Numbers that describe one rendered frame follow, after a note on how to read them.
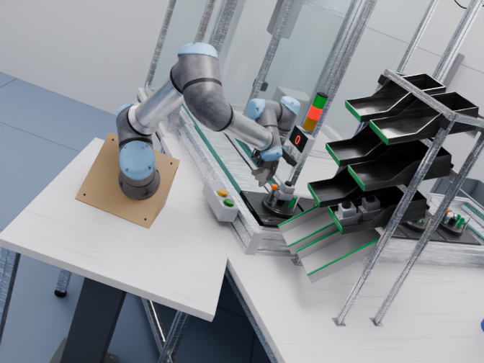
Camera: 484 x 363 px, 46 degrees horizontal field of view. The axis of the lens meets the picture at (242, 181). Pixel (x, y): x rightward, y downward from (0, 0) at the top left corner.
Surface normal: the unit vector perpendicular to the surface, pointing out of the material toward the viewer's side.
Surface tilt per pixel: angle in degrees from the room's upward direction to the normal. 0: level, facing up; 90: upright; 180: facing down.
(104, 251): 0
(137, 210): 45
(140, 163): 51
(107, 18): 90
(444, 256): 90
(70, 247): 0
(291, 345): 0
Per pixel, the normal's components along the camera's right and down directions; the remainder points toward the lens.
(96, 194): 0.13, -0.33
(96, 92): -0.10, 0.41
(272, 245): 0.36, 0.52
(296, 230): -0.41, -0.74
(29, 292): 0.34, -0.84
